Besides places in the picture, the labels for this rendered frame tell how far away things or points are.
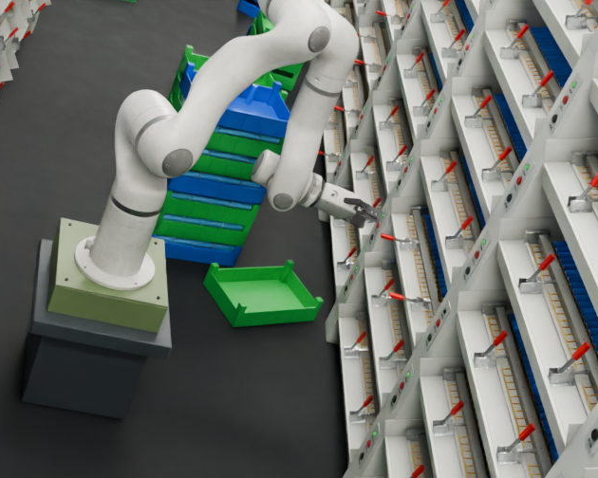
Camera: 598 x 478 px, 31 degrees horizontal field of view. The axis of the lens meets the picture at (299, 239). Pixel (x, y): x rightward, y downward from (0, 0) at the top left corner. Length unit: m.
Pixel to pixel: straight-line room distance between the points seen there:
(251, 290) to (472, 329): 1.16
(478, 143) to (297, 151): 0.44
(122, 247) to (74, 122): 1.43
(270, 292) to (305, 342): 0.23
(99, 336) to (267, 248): 1.17
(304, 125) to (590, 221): 0.78
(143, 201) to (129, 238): 0.10
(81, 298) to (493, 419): 0.96
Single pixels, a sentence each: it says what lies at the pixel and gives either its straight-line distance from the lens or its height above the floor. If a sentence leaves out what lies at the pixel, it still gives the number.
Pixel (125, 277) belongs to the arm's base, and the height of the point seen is 0.37.
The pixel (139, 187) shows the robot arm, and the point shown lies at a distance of 2.35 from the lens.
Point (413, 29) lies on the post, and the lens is 3.50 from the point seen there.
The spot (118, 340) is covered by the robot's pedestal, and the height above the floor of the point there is 0.27.
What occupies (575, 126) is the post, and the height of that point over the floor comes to 1.15.
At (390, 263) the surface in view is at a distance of 3.04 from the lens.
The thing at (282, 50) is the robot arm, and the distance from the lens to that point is 2.24.
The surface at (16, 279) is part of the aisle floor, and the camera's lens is 3.00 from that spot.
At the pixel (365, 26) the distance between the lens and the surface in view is 4.23.
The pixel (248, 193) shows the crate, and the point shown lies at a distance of 3.19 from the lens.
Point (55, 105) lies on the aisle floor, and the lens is 3.87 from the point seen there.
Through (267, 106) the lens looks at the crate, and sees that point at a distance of 3.25.
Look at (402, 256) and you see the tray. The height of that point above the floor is 0.48.
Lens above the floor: 1.80
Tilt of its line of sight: 30 degrees down
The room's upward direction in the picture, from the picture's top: 25 degrees clockwise
